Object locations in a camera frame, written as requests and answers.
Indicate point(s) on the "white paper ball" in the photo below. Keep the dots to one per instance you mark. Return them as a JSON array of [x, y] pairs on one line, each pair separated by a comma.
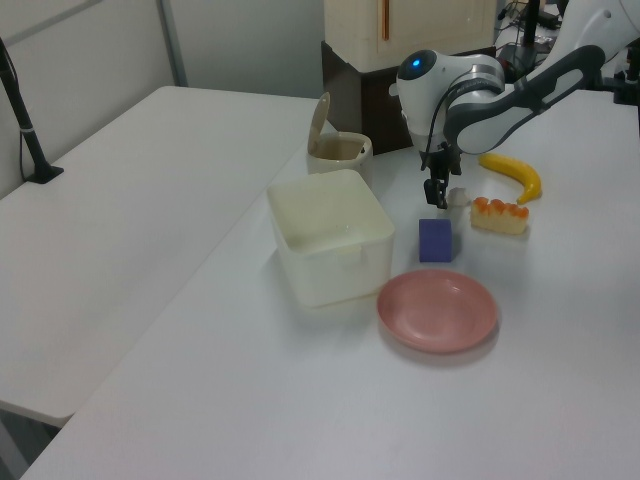
[[459, 196]]

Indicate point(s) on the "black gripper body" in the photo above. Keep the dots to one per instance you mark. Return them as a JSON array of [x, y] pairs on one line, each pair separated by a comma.
[[442, 160]]

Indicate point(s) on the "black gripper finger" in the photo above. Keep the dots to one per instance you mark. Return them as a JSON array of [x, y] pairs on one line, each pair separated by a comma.
[[430, 192], [442, 196]]

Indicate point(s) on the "toy bread with orange glaze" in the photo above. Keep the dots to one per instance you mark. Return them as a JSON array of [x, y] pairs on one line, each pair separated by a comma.
[[500, 217]]

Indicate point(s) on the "pink plate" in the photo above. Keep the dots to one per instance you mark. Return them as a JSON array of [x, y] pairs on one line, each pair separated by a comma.
[[435, 310]]

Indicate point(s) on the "black stand with base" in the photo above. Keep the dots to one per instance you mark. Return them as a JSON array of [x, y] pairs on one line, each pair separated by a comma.
[[529, 30]]

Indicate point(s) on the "black pole with clamp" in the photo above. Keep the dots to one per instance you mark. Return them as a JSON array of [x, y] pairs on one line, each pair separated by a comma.
[[30, 145]]

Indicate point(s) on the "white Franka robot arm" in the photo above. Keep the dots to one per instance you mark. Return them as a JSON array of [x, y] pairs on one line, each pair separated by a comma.
[[480, 125]]

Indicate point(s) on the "purple cube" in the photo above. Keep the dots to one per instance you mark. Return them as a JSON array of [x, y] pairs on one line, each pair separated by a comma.
[[435, 242]]

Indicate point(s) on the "yellow banana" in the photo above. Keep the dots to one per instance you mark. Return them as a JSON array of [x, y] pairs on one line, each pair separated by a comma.
[[520, 172]]

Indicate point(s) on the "cream trash can with lid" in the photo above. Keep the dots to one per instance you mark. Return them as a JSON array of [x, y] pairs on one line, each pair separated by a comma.
[[318, 125]]

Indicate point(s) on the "cream plastic storage box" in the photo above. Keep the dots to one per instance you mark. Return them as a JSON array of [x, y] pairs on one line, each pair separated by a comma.
[[320, 215]]

